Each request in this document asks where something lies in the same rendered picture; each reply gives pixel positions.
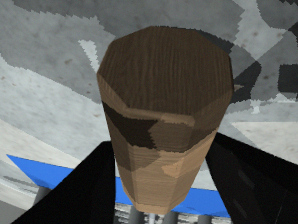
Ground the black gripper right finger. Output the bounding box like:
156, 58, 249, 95
205, 132, 298, 224

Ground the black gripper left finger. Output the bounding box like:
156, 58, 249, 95
11, 140, 117, 224

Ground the blue flat strip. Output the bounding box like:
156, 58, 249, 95
7, 155, 230, 218

